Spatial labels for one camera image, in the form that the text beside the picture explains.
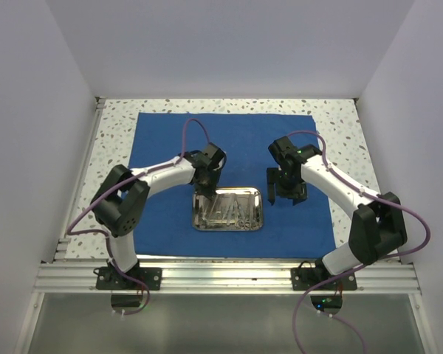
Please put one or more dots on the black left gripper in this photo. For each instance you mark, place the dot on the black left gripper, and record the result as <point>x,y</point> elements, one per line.
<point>208,192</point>

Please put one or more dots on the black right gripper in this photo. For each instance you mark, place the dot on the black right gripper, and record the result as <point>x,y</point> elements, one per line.
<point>299,194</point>

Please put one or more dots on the steel instrument tray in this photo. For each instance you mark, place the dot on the steel instrument tray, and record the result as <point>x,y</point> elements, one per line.
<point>252,193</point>

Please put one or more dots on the blue cloth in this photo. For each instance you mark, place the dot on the blue cloth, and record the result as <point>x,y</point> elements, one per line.
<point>290,230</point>

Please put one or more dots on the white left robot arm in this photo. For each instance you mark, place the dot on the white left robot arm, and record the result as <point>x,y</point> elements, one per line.
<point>119,202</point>

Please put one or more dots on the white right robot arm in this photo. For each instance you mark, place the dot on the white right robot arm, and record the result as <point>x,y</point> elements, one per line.
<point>377,225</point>

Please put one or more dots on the steel surgical scissors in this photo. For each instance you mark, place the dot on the steel surgical scissors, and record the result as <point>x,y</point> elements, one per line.
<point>242,216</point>

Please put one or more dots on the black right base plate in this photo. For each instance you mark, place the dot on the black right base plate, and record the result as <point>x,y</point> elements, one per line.
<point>306,275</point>

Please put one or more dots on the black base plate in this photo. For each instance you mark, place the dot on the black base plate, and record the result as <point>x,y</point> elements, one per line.
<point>109,279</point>
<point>306,275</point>

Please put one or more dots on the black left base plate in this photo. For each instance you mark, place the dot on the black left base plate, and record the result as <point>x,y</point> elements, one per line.
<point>109,279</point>

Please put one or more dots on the aluminium front rail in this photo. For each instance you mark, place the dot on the aluminium front rail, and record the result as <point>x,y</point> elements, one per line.
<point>217,276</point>

